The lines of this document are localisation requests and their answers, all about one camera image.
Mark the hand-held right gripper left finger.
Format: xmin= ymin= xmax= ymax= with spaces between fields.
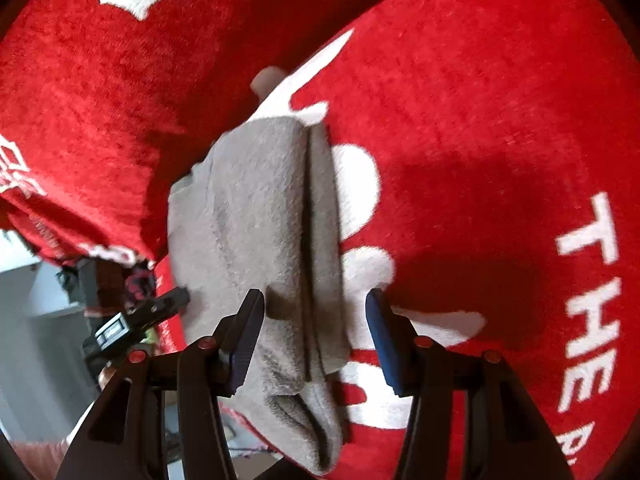
xmin=55 ymin=289 xmax=266 ymax=480

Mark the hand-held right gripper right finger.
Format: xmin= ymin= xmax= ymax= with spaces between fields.
xmin=365 ymin=288 xmax=576 ymax=480

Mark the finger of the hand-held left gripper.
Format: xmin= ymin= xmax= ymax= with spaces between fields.
xmin=129 ymin=287 xmax=192 ymax=328

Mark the small grey cloth garment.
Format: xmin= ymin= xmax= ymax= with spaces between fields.
xmin=167 ymin=115 xmax=353 ymax=477

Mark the person's left hand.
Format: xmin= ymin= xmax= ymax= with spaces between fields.
xmin=97 ymin=366 xmax=123 ymax=392

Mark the person's pink clothing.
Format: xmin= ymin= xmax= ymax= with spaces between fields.
xmin=9 ymin=437 xmax=76 ymax=468

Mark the red printed blanket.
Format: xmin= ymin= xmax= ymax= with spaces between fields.
xmin=0 ymin=0 xmax=640 ymax=480

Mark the small beige object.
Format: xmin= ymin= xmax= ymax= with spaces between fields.
xmin=250 ymin=66 xmax=288 ymax=97

